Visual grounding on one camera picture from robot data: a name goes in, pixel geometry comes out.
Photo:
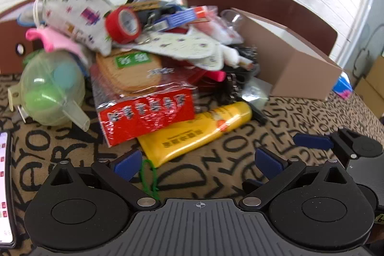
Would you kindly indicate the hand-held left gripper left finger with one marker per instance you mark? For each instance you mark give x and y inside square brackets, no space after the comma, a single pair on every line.
[128,165]

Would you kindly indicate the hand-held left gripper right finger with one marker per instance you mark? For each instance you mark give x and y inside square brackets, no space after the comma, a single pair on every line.
[268,162]

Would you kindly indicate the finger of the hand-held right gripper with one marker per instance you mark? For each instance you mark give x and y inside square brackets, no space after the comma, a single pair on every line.
[312,140]

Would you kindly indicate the brown cardboard box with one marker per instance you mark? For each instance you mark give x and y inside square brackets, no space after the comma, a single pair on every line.
[288,64]

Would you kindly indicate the floral fabric insole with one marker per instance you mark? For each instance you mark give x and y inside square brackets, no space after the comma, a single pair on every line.
[183,46]

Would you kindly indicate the green transparent plastic container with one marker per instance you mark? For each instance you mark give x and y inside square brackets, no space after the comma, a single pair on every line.
[51,91]

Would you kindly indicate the red snack packet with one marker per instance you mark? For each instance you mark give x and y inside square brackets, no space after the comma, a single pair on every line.
[144,112]

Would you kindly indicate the blue pink box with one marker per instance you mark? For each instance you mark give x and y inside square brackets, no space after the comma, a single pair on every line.
[342,88]

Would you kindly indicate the letter-printed tablecloth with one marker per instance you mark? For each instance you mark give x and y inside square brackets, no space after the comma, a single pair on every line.
[210,178]

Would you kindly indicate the small clear plastic bag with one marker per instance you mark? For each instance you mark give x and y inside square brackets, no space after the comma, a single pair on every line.
[255,92]

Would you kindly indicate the yellow tube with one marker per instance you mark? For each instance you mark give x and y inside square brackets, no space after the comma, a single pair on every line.
[192,133]

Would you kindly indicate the stacked cardboard boxes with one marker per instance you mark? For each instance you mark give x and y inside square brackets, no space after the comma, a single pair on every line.
[370,85]

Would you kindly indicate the black binder clips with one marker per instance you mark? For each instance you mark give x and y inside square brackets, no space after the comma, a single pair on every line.
[237,79]

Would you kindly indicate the pink highlighter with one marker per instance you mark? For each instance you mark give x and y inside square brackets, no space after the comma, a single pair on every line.
[217,75]

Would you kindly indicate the white glue bottle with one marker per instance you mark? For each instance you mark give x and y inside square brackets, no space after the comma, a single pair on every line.
[234,56]

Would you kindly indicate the smartphone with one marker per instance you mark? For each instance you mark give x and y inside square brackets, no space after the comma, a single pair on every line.
[6,190]

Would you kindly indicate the red white plastic packet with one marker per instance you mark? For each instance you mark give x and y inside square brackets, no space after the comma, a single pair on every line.
[219,31]

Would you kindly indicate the red tape roll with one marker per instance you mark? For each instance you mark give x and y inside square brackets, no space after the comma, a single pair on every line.
[123,23]

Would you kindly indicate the pink plastic item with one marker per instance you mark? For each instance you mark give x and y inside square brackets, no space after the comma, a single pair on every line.
[57,41]

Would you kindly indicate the clear plastic blister pack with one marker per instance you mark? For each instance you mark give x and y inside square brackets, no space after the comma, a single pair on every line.
[231,19]

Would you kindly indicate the blue striped packet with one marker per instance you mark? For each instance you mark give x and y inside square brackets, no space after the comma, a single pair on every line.
[180,17]

